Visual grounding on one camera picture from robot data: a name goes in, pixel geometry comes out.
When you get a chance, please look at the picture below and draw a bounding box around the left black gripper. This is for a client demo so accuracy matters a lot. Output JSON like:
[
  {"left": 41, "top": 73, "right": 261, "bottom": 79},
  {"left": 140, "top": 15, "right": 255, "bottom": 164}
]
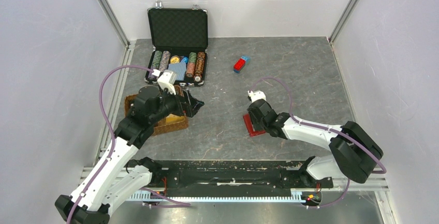
[{"left": 149, "top": 85, "right": 203, "bottom": 124}]

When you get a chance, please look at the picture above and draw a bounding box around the red leather card holder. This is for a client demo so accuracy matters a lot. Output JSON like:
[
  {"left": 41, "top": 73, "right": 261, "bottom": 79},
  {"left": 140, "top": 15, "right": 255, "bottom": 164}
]
[{"left": 243, "top": 113, "right": 266, "bottom": 137}]

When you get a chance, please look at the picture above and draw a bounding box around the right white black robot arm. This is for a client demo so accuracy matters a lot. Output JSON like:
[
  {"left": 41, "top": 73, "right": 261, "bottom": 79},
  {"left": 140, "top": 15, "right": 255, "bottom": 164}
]
[{"left": 247, "top": 99, "right": 386, "bottom": 187}]

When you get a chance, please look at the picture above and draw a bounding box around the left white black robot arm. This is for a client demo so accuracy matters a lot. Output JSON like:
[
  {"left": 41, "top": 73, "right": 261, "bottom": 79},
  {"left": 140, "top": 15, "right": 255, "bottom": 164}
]
[{"left": 55, "top": 86, "right": 204, "bottom": 223}]

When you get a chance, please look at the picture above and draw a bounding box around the gold card in basket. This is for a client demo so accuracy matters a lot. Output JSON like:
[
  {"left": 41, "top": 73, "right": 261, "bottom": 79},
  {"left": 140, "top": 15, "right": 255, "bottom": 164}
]
[{"left": 165, "top": 114, "right": 185, "bottom": 125}]

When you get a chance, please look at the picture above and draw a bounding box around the blue playing card deck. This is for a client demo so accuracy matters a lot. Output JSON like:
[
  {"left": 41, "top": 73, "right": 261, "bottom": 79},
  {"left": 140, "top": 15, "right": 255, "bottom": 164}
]
[{"left": 168, "top": 62, "right": 186, "bottom": 81}]

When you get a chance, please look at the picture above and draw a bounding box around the brown woven divided basket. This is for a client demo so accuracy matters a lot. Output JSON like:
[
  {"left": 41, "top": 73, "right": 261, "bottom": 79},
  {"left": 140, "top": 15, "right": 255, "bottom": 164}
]
[{"left": 124, "top": 86, "right": 189, "bottom": 136}]

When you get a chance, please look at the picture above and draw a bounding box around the yellow dealer button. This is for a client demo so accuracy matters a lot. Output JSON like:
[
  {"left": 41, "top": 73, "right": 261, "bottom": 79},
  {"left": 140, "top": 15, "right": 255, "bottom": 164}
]
[{"left": 170, "top": 55, "right": 181, "bottom": 64}]

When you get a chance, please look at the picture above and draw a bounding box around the green red chip stack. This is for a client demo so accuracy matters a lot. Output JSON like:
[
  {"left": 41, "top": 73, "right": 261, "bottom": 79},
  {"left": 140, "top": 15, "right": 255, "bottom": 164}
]
[{"left": 186, "top": 52, "right": 197, "bottom": 78}]

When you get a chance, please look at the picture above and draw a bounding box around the grey purple chip stack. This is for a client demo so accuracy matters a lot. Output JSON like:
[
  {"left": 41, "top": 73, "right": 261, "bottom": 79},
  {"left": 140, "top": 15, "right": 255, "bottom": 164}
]
[{"left": 158, "top": 51, "right": 171, "bottom": 72}]

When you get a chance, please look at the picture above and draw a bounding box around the brown orange chip stack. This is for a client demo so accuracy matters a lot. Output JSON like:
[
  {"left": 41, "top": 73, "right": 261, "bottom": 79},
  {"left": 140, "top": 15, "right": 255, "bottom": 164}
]
[{"left": 194, "top": 52, "right": 206, "bottom": 82}]

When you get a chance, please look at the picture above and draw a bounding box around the green purple chip stack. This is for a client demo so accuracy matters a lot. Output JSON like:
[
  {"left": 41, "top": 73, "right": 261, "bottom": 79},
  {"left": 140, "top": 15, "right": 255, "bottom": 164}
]
[{"left": 148, "top": 51, "right": 163, "bottom": 79}]

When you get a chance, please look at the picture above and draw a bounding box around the red blue toy brick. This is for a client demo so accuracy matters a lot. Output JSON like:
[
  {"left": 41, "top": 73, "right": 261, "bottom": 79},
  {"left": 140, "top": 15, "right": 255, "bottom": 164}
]
[{"left": 233, "top": 56, "right": 251, "bottom": 73}]

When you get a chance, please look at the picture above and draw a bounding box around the black poker chip case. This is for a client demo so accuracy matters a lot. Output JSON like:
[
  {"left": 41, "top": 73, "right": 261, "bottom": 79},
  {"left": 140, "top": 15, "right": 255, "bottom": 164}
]
[{"left": 147, "top": 8, "right": 209, "bottom": 87}]

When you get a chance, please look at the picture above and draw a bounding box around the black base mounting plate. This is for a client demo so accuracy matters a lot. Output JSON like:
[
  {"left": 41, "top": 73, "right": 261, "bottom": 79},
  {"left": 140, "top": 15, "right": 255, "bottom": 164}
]
[{"left": 147, "top": 160, "right": 333, "bottom": 198}]

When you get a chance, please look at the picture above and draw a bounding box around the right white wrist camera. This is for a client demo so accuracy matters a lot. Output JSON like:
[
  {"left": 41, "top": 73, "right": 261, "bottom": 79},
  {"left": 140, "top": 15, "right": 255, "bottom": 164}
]
[{"left": 247, "top": 91, "right": 266, "bottom": 102}]

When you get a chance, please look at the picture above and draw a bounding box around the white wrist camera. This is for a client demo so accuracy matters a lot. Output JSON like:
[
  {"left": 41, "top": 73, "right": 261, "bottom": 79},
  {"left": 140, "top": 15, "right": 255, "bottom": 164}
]
[
  {"left": 247, "top": 91, "right": 266, "bottom": 102},
  {"left": 152, "top": 69, "right": 177, "bottom": 95}
]

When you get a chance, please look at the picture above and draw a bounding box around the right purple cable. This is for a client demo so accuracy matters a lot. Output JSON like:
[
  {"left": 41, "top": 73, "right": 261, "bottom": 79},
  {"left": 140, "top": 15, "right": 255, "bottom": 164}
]
[{"left": 250, "top": 76, "right": 388, "bottom": 210}]

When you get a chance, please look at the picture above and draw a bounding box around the purple cable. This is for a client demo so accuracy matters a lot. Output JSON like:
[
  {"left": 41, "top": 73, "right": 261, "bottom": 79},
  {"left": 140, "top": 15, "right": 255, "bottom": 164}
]
[
  {"left": 250, "top": 76, "right": 388, "bottom": 210},
  {"left": 65, "top": 65, "right": 193, "bottom": 224}
]

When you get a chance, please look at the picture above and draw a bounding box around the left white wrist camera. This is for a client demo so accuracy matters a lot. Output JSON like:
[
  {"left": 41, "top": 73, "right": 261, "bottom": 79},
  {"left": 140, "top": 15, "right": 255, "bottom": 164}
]
[{"left": 152, "top": 69, "right": 177, "bottom": 95}]

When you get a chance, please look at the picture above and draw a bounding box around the white toothed cable rail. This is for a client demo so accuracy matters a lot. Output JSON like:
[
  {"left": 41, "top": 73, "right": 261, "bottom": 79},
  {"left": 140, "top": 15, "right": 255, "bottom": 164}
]
[{"left": 127, "top": 190, "right": 306, "bottom": 204}]

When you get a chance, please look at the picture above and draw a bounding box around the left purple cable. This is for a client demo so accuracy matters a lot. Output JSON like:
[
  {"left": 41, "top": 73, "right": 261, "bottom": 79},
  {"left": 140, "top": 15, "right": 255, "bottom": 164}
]
[{"left": 65, "top": 65, "right": 193, "bottom": 224}]

